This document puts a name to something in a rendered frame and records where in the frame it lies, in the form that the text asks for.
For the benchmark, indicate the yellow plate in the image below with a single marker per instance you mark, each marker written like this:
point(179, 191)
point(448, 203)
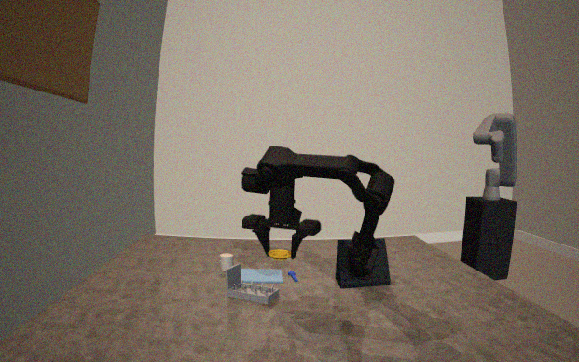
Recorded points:
point(280, 254)

